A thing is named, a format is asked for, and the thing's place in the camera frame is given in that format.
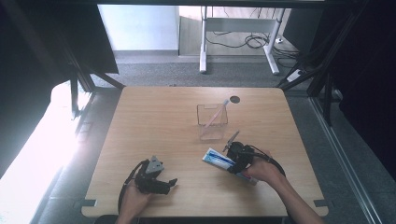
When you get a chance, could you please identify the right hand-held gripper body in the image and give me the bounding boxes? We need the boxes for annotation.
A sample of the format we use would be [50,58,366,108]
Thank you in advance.
[221,130,256,171]

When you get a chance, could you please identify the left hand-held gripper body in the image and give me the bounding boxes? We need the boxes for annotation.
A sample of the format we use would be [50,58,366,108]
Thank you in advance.
[134,155,166,194]

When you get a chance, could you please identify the white and blue toothpaste tube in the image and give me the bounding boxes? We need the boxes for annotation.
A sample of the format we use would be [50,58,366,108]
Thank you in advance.
[202,147,260,186]

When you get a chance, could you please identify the clear acrylic holder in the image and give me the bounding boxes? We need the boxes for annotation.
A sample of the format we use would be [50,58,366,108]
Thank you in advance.
[196,103,230,142]

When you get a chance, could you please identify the person's right hand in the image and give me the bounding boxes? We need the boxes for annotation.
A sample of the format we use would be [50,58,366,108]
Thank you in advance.
[241,150,286,187]

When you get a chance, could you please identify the person's left hand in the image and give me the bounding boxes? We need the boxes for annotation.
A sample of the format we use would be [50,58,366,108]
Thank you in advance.
[119,179,154,218]

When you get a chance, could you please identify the pink and white toothbrush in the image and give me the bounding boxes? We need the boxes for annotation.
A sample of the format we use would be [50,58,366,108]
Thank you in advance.
[203,98,231,131]

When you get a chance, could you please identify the white power strip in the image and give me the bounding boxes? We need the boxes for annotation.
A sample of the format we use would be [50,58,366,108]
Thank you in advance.
[285,68,305,84]

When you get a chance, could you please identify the black curtain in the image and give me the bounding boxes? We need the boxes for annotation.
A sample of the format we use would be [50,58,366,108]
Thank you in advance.
[0,0,120,180]
[306,0,396,174]

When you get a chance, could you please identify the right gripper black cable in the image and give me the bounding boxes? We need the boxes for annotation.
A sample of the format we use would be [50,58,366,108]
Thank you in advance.
[245,144,287,178]

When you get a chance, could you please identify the metal floor rail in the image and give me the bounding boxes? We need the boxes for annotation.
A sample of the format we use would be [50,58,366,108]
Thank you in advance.
[308,95,385,224]

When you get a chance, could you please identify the black floor cables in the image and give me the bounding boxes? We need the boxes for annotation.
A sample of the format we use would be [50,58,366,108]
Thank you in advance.
[205,7,302,69]

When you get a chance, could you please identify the black metal frame stand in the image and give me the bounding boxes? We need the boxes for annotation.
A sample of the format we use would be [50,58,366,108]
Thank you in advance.
[1,0,126,119]
[276,0,373,127]

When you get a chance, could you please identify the white desk frame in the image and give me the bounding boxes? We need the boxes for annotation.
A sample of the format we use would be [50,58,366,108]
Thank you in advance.
[199,6,286,76]

